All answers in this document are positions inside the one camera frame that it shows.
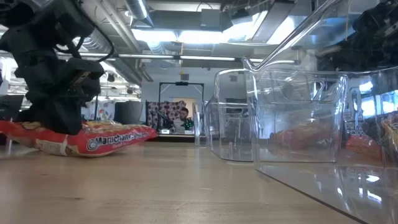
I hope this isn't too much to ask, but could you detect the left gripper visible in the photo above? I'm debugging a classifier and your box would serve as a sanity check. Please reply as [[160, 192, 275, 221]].
[[14, 46, 94, 136]]

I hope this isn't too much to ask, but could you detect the person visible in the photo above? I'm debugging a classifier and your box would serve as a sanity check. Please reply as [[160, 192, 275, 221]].
[[174, 107, 195, 135]]

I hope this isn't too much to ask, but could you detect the white patterned cloth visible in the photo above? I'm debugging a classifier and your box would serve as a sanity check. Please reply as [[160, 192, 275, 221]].
[[81, 99, 116, 122]]

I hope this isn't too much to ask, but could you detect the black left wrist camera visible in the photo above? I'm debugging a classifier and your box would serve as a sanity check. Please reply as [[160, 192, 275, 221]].
[[65, 57, 106, 96]]

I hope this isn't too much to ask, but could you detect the dark grey fabric panel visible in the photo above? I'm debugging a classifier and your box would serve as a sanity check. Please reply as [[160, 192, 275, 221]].
[[113, 100, 144, 125]]

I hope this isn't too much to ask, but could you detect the silver ventilation duct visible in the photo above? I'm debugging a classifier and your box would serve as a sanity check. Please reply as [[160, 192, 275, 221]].
[[123, 0, 155, 29]]

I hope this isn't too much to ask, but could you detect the clear plastic bin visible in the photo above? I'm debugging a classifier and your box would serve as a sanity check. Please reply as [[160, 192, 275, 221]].
[[204, 68, 261, 162], [192, 101, 210, 147], [242, 0, 398, 224]]

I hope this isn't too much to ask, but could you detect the black metal rig frame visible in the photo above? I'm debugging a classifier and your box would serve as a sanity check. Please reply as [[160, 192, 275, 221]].
[[158, 81, 205, 135]]

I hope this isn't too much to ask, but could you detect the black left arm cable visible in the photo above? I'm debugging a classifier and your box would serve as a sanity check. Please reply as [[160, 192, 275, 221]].
[[54, 0, 115, 63]]

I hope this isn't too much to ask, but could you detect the background wooden workbench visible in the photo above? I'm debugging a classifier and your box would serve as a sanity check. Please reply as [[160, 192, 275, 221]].
[[157, 133, 196, 142]]

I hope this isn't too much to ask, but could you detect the dark patterned cloth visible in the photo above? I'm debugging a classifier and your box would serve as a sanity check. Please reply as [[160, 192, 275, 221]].
[[146, 100, 187, 131]]

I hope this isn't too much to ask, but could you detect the red Maruchan ramen pack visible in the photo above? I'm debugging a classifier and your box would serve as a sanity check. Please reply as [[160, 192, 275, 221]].
[[0, 120, 158, 157]]

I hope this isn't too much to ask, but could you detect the long ceiling light tube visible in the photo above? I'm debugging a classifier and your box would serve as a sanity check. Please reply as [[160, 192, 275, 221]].
[[55, 52, 265, 62]]

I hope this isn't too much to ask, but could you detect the grey ceiling box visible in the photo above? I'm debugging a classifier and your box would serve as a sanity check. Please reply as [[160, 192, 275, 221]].
[[200, 8, 222, 28]]

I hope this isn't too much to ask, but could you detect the bright ceiling light panel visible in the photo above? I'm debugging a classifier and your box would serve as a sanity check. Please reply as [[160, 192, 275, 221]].
[[130, 11, 269, 45]]

